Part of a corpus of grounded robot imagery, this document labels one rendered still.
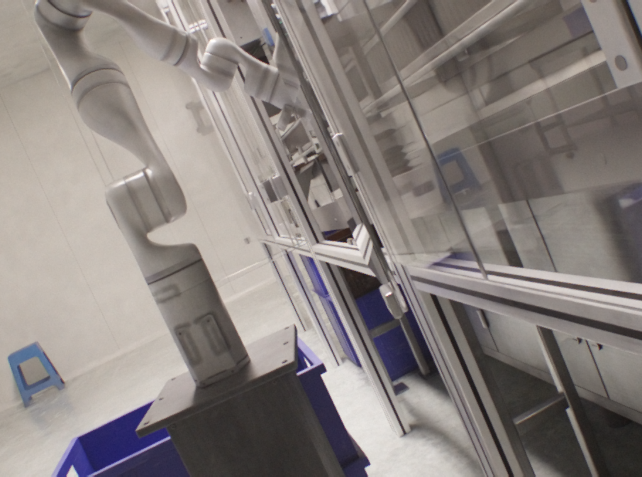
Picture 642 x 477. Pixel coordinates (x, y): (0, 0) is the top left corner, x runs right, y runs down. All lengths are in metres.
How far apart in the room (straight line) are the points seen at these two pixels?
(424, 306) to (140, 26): 0.70
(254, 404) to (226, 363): 0.08
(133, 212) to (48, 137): 5.52
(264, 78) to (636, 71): 1.04
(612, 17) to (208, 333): 0.77
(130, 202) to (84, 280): 5.42
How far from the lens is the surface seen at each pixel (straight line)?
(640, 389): 1.30
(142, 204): 0.98
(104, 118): 1.08
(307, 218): 1.80
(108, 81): 1.10
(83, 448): 1.75
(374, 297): 2.31
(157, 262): 0.98
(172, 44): 1.30
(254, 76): 1.34
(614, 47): 0.36
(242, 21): 3.00
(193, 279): 0.99
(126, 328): 6.39
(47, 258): 6.45
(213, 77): 1.34
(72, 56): 1.18
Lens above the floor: 0.77
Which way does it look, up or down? 4 degrees down
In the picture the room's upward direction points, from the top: 24 degrees counter-clockwise
